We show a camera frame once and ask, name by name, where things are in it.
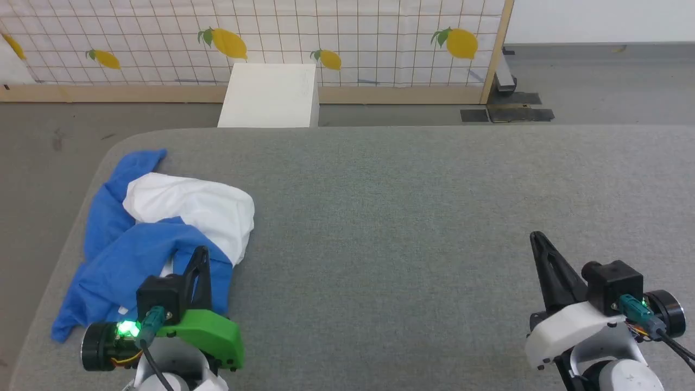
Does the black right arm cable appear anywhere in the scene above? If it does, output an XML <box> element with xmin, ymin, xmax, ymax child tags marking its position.
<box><xmin>619</xmin><ymin>295</ymin><xmax>695</xmax><ymax>375</ymax></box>

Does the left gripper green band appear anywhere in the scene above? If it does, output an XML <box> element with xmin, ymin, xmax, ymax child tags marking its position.
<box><xmin>81</xmin><ymin>245</ymin><xmax>245</xmax><ymax>373</ymax></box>

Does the white box pedestal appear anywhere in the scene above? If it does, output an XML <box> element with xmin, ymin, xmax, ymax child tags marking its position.
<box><xmin>217</xmin><ymin>63</ymin><xmax>320</xmax><ymax>129</ymax></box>

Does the blue and white garment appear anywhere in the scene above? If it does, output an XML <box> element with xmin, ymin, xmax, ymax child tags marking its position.
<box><xmin>51</xmin><ymin>149</ymin><xmax>256</xmax><ymax>344</ymax></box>

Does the black floor mat under foot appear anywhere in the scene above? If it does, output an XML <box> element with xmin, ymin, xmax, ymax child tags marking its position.
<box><xmin>490</xmin><ymin>92</ymin><xmax>543</xmax><ymax>107</ymax></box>

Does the long black floor mat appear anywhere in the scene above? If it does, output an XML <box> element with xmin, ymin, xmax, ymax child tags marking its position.
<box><xmin>487</xmin><ymin>107</ymin><xmax>556</xmax><ymax>124</ymax></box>

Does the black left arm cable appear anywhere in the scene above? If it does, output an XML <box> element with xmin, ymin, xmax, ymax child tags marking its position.
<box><xmin>135</xmin><ymin>305</ymin><xmax>175</xmax><ymax>391</ymax></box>

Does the lemon print partition screen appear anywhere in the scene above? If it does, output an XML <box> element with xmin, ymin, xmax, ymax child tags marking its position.
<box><xmin>0</xmin><ymin>0</ymin><xmax>515</xmax><ymax>105</ymax></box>

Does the metal screen foot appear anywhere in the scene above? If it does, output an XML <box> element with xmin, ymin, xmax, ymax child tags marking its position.
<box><xmin>495</xmin><ymin>47</ymin><xmax>518</xmax><ymax>93</ymax></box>

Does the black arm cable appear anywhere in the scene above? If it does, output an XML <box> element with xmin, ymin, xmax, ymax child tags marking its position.
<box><xmin>135</xmin><ymin>305</ymin><xmax>175</xmax><ymax>391</ymax></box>
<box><xmin>619</xmin><ymin>295</ymin><xmax>695</xmax><ymax>375</ymax></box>

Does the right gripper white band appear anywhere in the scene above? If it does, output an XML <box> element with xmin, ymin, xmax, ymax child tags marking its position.
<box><xmin>525</xmin><ymin>231</ymin><xmax>687</xmax><ymax>371</ymax></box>

